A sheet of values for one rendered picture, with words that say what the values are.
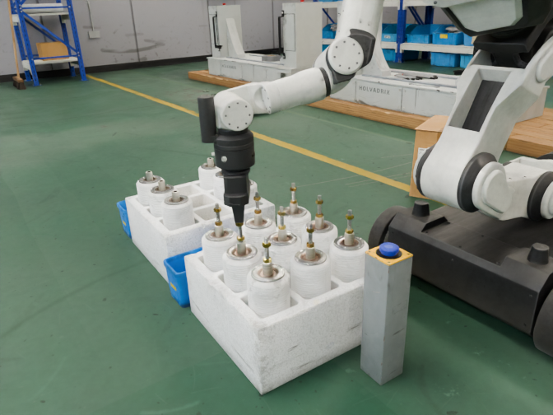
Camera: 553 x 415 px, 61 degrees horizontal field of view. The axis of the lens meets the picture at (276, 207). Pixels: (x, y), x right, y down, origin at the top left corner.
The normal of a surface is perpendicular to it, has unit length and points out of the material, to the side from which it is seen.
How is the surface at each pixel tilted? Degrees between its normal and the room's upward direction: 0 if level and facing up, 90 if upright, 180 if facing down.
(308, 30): 90
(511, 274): 46
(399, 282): 90
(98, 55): 90
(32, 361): 0
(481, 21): 133
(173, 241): 90
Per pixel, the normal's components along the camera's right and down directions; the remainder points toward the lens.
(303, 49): 0.57, 0.30
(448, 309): -0.04, -0.92
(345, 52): 0.20, 0.04
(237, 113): 0.29, 0.37
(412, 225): -0.61, -0.47
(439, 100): -0.82, 0.25
